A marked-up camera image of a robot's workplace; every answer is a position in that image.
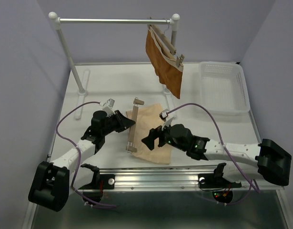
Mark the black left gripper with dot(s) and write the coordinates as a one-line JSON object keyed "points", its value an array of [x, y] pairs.
{"points": [[123, 122]]}

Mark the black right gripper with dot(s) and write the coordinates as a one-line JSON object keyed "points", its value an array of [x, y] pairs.
{"points": [[154, 133]]}

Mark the beige underwear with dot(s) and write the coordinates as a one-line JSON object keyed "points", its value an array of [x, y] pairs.
{"points": [[148, 149]]}

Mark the wooden clip hanger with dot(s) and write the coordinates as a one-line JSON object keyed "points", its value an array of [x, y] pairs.
{"points": [[130, 145]]}

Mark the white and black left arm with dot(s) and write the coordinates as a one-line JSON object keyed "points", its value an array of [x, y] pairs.
{"points": [[53, 181]]}

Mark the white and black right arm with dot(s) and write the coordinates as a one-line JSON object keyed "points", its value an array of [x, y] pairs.
{"points": [[266, 160]]}

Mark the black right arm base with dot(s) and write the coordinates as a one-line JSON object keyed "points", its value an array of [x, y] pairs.
{"points": [[221, 189]]}

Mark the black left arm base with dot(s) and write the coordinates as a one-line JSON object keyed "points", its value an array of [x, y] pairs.
{"points": [[92, 185]]}

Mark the wooden hanger with brown underwear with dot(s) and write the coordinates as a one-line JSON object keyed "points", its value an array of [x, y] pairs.
{"points": [[167, 45]]}

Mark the brown underwear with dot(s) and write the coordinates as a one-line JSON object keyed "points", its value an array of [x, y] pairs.
{"points": [[165, 67]]}

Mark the white clothes rack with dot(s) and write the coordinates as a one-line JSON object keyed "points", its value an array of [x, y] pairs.
{"points": [[89, 42]]}

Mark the white plastic basket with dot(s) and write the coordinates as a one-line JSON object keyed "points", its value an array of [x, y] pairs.
{"points": [[223, 88]]}

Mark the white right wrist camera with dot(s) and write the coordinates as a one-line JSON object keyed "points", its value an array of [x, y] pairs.
{"points": [[167, 118]]}

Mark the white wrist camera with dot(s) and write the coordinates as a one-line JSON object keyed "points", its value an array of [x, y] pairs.
{"points": [[167, 118], [108, 107]]}

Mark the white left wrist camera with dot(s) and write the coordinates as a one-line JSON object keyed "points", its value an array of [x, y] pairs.
{"points": [[108, 107]]}

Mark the aluminium mounting rail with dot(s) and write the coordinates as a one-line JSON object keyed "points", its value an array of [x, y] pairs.
{"points": [[160, 178]]}

